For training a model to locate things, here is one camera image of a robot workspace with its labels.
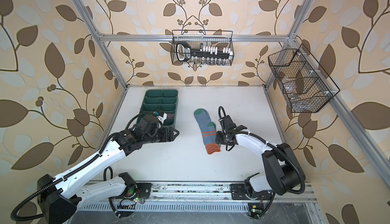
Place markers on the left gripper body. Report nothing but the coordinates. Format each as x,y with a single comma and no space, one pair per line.
157,135

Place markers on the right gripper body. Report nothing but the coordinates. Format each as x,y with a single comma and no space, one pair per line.
225,140

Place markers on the blue striped sock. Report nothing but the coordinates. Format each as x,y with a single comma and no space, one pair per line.
208,130

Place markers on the green divided tray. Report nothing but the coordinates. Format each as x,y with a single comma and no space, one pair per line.
161,100

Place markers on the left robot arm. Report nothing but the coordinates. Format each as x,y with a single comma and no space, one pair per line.
58,198

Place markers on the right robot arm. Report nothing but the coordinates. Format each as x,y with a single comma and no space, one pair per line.
282,171

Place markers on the black tool rack in basket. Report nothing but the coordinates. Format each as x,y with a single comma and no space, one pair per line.
185,52

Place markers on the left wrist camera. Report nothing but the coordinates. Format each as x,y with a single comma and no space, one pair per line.
161,116

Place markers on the aluminium front rail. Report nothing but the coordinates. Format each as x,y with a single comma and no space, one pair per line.
186,191

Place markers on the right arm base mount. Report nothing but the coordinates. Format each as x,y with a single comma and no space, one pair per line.
242,191

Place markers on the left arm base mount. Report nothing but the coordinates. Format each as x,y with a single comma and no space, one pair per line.
139,190

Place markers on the side wire basket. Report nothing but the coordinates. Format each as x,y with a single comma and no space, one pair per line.
306,87

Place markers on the back wire basket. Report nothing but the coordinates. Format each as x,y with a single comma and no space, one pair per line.
220,38

